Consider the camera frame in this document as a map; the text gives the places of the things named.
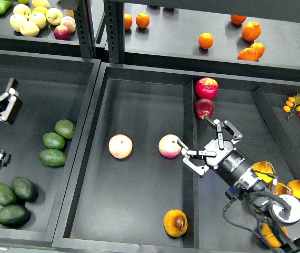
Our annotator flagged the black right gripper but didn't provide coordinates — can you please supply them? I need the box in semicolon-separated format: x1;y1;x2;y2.
177;117;253;185

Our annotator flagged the yellow pear brown spot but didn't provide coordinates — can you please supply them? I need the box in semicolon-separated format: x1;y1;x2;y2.
163;209;188;238

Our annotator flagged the dark green avocado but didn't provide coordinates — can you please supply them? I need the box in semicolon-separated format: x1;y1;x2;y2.
12;177;37;201

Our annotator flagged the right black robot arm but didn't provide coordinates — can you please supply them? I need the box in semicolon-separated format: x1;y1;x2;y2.
177;117;300;252

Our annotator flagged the yellow pear under arm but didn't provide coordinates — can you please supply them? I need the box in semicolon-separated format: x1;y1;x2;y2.
261;223;281;248

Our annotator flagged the yellow pear upper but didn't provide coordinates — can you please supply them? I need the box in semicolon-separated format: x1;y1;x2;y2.
253;161;275;183

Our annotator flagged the yellow pear middle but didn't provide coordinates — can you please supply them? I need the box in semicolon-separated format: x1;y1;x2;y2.
274;182;293;196

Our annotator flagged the green avocado middle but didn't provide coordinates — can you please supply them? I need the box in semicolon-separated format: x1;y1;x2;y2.
43;132;65;150

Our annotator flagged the green avocado top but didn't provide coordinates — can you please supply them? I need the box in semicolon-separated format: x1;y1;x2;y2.
55;119;75;139

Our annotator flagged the pale yellow pear front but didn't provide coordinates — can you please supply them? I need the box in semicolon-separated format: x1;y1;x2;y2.
19;21;40;37

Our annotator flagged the pale yellow pear left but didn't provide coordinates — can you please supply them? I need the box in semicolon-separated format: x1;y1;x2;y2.
9;14;27;32

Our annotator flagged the green avocado bottom left upper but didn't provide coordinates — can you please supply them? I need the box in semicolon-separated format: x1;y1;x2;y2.
0;183;17;207

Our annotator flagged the pale yellow pear centre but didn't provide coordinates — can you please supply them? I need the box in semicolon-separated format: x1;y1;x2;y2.
28;12;47;29

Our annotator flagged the pale yellow pear right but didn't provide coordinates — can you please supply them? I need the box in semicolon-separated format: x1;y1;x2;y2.
45;7;63;26

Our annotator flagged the green avocado bottom left lower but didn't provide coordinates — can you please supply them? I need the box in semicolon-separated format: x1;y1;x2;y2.
0;205;30;227

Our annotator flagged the dark red apple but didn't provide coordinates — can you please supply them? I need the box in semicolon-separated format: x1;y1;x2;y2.
194;99;214;120

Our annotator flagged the pale pink apple right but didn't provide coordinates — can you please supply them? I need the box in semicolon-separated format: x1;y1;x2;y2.
158;134;182;158

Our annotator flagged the pale pink apple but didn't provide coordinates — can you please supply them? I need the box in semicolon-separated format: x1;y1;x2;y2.
108;134;133;159
158;134;182;158

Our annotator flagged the bright red apple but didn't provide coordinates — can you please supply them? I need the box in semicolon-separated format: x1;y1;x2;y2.
195;77;218;100

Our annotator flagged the black left tray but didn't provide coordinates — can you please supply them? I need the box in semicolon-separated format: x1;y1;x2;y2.
0;51;101;247

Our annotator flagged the black tray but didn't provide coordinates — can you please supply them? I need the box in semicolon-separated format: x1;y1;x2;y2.
0;51;101;247
53;63;300;252

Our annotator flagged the pale pink apple left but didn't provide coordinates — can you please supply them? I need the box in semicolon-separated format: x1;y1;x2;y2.
108;134;133;159

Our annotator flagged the green pepper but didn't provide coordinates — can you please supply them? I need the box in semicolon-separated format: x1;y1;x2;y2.
0;0;13;15

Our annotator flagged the black centre tray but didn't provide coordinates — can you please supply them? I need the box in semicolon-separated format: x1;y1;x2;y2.
53;63;300;252

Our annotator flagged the orange right front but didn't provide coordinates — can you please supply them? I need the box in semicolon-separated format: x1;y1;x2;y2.
237;47;259;61

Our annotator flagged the red apple on shelf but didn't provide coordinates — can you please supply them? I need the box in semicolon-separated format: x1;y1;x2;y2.
54;25;72;41

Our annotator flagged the yellow lemon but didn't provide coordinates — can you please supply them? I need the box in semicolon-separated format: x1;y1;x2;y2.
32;6;48;15

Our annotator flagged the orange right small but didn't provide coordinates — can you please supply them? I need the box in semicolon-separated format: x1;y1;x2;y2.
250;42;265;58

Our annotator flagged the orange on shelf centre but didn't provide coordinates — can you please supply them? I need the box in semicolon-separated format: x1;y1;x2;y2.
198;33;214;50

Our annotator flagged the peach on shelf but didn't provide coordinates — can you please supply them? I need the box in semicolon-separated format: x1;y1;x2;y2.
60;16;76;33

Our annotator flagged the large orange right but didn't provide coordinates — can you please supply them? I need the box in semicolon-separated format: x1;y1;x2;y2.
242;21;261;42

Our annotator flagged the orange shelf top right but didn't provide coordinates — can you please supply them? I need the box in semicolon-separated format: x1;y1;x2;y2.
231;15;247;26

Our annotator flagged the black shelf post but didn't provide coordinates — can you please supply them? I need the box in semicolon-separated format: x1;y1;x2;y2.
104;1;125;64

